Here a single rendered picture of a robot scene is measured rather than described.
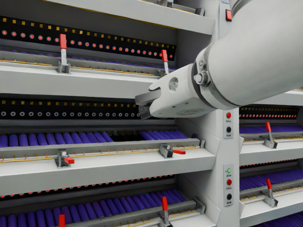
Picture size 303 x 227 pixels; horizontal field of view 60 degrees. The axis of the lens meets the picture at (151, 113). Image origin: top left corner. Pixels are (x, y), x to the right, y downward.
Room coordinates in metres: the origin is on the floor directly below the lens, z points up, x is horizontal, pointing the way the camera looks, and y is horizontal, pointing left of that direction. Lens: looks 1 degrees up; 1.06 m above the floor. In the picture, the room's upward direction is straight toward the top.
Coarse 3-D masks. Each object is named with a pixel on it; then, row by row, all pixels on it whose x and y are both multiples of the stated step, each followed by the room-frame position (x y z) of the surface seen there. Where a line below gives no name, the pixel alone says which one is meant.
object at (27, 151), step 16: (64, 144) 0.61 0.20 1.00; (80, 144) 0.63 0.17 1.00; (96, 144) 0.64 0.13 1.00; (112, 144) 0.66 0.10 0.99; (128, 144) 0.67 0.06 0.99; (144, 144) 0.70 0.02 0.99; (160, 144) 0.72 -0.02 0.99; (176, 144) 0.75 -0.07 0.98; (192, 144) 0.78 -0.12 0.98; (16, 160) 0.54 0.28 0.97
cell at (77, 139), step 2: (72, 134) 0.69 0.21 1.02; (74, 134) 0.68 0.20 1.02; (76, 134) 0.69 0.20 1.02; (72, 136) 0.68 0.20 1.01; (74, 136) 0.67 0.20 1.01; (76, 136) 0.67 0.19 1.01; (78, 136) 0.68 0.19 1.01; (72, 138) 0.68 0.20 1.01; (74, 138) 0.67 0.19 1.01; (76, 138) 0.66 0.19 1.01; (78, 138) 0.66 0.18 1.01; (74, 140) 0.66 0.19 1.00; (76, 140) 0.66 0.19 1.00; (78, 140) 0.65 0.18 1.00; (80, 140) 0.66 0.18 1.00; (74, 142) 0.66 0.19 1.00; (76, 142) 0.65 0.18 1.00; (78, 142) 0.64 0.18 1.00; (80, 142) 0.64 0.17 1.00; (82, 142) 0.65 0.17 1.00
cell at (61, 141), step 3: (57, 135) 0.66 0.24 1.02; (60, 135) 0.66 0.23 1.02; (57, 138) 0.65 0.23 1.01; (60, 138) 0.65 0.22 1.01; (63, 138) 0.66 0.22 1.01; (57, 141) 0.64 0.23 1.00; (60, 141) 0.63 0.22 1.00; (63, 141) 0.63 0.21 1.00; (57, 144) 0.64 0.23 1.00; (60, 144) 0.62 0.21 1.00
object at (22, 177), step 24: (0, 120) 0.64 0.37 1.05; (24, 120) 0.66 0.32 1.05; (48, 120) 0.69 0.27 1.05; (72, 120) 0.72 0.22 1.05; (96, 120) 0.76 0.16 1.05; (120, 120) 0.79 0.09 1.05; (144, 120) 0.83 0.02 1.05; (168, 120) 0.88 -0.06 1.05; (216, 144) 0.76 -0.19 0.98; (0, 168) 0.52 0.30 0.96; (24, 168) 0.53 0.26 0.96; (48, 168) 0.55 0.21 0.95; (72, 168) 0.56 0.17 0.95; (96, 168) 0.59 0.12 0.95; (120, 168) 0.62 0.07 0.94; (144, 168) 0.65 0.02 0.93; (168, 168) 0.69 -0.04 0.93; (192, 168) 0.73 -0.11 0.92; (0, 192) 0.51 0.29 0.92; (24, 192) 0.53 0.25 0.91
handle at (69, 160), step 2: (62, 152) 0.56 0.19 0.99; (64, 152) 0.56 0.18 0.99; (62, 154) 0.56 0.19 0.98; (64, 154) 0.56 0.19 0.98; (62, 156) 0.56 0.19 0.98; (64, 156) 0.56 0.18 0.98; (66, 156) 0.56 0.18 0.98; (62, 158) 0.55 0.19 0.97; (64, 158) 0.53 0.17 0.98; (66, 158) 0.52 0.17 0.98; (68, 158) 0.52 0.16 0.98; (70, 158) 0.52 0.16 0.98; (64, 160) 0.53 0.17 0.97; (66, 160) 0.51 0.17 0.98; (68, 160) 0.50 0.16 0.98; (70, 160) 0.50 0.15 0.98; (72, 160) 0.50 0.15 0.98; (66, 162) 0.51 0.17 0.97; (68, 162) 0.50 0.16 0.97; (70, 162) 0.50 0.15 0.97; (72, 162) 0.50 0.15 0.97
